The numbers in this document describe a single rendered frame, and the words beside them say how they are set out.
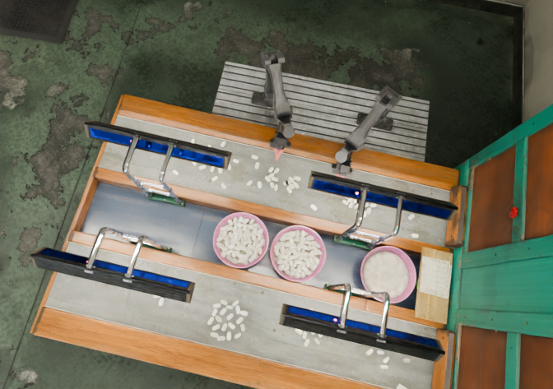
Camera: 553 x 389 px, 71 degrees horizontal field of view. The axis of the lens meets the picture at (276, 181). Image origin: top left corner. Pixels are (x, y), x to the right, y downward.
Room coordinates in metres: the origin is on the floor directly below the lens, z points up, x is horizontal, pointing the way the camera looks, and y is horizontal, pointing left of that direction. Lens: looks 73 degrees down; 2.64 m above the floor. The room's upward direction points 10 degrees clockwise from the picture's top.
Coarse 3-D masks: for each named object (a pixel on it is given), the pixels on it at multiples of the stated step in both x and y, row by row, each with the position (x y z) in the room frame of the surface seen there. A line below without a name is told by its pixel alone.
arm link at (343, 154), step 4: (348, 136) 0.80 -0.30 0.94; (348, 144) 0.77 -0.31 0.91; (364, 144) 0.77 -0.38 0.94; (344, 148) 0.72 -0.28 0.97; (348, 148) 0.73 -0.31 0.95; (352, 148) 0.74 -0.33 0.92; (360, 148) 0.75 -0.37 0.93; (340, 152) 0.70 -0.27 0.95; (344, 152) 0.70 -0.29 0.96; (348, 152) 0.70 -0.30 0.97; (336, 156) 0.68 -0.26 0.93; (340, 156) 0.68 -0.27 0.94; (344, 156) 0.68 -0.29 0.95; (348, 156) 0.70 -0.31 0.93; (340, 160) 0.67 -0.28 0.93; (344, 160) 0.67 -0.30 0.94
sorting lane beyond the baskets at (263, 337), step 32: (128, 256) 0.09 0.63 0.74; (64, 288) -0.10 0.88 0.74; (96, 288) -0.08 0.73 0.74; (224, 288) 0.02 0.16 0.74; (256, 288) 0.04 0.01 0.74; (128, 320) -0.19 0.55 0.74; (160, 320) -0.17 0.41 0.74; (192, 320) -0.15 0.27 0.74; (224, 320) -0.12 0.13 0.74; (256, 320) -0.10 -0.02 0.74; (256, 352) -0.23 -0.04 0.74; (288, 352) -0.21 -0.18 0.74; (320, 352) -0.19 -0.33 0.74; (352, 352) -0.16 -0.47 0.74; (384, 352) -0.14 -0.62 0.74; (384, 384) -0.27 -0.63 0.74; (416, 384) -0.25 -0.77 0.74
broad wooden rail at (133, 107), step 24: (144, 120) 0.78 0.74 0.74; (168, 120) 0.79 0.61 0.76; (192, 120) 0.82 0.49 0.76; (216, 120) 0.84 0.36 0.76; (240, 120) 0.86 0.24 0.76; (264, 144) 0.76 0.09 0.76; (312, 144) 0.80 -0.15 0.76; (336, 144) 0.82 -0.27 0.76; (360, 168) 0.72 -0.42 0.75; (384, 168) 0.74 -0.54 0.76; (408, 168) 0.76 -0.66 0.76; (432, 168) 0.78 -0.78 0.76
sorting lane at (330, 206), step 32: (160, 128) 0.75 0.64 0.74; (160, 160) 0.58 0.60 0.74; (256, 160) 0.67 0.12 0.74; (288, 160) 0.70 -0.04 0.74; (224, 192) 0.47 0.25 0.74; (256, 192) 0.50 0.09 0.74; (288, 192) 0.53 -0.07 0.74; (320, 192) 0.55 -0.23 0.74; (416, 192) 0.64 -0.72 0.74; (448, 192) 0.67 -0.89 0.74; (352, 224) 0.42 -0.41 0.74; (384, 224) 0.45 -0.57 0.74; (416, 224) 0.48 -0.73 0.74
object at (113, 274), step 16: (32, 256) 0.01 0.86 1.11; (48, 256) 0.02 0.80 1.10; (64, 256) 0.03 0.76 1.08; (80, 256) 0.04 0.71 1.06; (64, 272) -0.03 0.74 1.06; (80, 272) -0.02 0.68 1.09; (96, 272) -0.01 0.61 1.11; (112, 272) 0.00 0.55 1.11; (144, 272) 0.02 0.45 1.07; (128, 288) -0.05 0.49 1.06; (144, 288) -0.04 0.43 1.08; (160, 288) -0.02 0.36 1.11; (176, 288) -0.02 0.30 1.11; (192, 288) -0.01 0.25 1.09
